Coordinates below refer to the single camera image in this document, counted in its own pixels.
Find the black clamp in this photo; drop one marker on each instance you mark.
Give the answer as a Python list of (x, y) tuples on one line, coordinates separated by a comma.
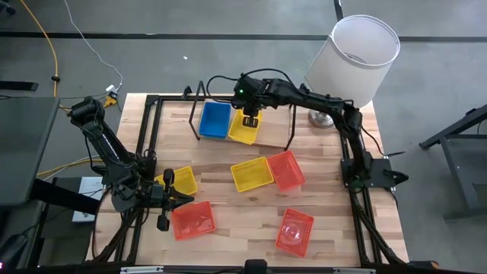
[(303, 88), (187, 92)]

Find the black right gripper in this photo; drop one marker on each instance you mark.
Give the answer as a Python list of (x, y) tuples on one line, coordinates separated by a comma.
[(262, 95)]

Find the white box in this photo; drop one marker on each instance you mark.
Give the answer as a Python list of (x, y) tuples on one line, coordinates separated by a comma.
[(88, 190)]

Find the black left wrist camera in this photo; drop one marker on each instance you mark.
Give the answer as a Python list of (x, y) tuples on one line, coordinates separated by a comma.
[(156, 195)]

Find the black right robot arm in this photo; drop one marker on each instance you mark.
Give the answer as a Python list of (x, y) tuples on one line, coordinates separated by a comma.
[(316, 99)]

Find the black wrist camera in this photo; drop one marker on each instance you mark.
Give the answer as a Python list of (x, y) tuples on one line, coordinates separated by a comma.
[(241, 93), (156, 195)]

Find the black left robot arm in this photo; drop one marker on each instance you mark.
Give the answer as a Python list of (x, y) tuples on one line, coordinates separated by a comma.
[(110, 152)]

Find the silver metal bracket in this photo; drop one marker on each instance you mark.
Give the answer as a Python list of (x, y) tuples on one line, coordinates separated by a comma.
[(141, 269), (354, 271)]

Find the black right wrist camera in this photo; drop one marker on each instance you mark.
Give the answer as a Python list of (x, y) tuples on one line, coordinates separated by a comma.
[(241, 93)]

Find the grey desk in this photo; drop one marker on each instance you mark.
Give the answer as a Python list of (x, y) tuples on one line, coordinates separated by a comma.
[(26, 148)]

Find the yellow plastic basket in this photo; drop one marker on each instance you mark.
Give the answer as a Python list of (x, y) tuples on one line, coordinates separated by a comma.
[(251, 174), (184, 182), (243, 135)]

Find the white power adapter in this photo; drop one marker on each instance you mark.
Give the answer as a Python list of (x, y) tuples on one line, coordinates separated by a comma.
[(111, 90)]

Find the black diagonal support bar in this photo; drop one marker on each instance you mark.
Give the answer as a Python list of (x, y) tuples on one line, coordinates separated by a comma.
[(64, 196)]

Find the wooden shelf with black frame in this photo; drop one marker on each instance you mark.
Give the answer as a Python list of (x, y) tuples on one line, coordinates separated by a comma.
[(274, 129)]

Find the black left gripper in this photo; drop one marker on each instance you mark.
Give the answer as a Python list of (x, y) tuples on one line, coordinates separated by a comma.
[(167, 198)]

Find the white shade silver table lamp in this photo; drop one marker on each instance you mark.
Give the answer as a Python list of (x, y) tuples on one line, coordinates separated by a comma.
[(350, 64)]

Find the black aluminium rig frame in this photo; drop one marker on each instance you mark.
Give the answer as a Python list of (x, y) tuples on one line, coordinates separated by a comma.
[(152, 114)]

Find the orange plastic basket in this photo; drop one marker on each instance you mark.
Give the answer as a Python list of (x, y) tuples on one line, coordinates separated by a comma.
[(193, 220), (286, 170), (295, 232)]

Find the black metal table frame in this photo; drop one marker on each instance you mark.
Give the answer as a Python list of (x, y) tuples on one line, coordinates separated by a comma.
[(456, 152)]

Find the blue plastic basket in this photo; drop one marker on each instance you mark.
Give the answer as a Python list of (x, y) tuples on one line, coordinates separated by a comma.
[(215, 120)]

